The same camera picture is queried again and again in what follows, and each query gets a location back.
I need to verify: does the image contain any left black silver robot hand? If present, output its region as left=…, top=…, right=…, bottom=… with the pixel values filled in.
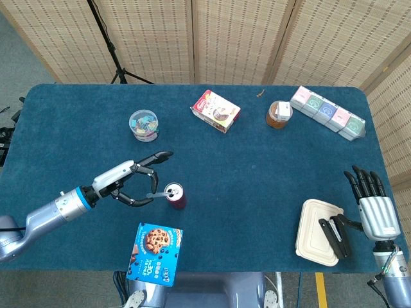
left=92, top=150, right=174, bottom=208

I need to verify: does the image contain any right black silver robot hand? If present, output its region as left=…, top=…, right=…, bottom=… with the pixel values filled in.
left=333, top=165, right=401, bottom=241

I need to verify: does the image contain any red soda can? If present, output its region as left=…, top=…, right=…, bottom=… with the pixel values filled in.
left=164, top=182, right=188, bottom=211

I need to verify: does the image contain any black stapler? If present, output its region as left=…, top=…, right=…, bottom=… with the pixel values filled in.
left=318, top=216, right=353, bottom=259

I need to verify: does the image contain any clear jar of colourful clips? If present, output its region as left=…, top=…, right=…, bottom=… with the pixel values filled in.
left=128, top=109, right=160, bottom=142

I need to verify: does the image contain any beige lidded lunch container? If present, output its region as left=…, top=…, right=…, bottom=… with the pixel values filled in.
left=295, top=198, right=345, bottom=267

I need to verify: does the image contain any blue chocolate chip cookie box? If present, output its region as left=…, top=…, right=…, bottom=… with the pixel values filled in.
left=126, top=222, right=184, bottom=287

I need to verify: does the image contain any black equipment beside table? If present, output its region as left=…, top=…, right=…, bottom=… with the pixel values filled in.
left=0, top=96, right=26, bottom=167

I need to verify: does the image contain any wrapped pack of pastel boxes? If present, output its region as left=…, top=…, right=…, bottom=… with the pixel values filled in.
left=290, top=85, right=367, bottom=141

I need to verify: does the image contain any white red snack box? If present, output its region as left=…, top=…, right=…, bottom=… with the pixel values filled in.
left=191, top=89, right=241, bottom=134

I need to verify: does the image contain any black tripod stand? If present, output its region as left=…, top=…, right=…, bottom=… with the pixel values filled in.
left=86, top=0, right=154, bottom=85

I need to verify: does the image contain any blue carpet table cover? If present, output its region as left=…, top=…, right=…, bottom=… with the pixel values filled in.
left=0, top=83, right=406, bottom=274

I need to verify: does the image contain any small white box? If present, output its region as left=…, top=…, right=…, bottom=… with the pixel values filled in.
left=276, top=101, right=292, bottom=122

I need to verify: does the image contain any grey blue robot torso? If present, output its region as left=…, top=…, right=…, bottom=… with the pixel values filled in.
left=123, top=271, right=284, bottom=308

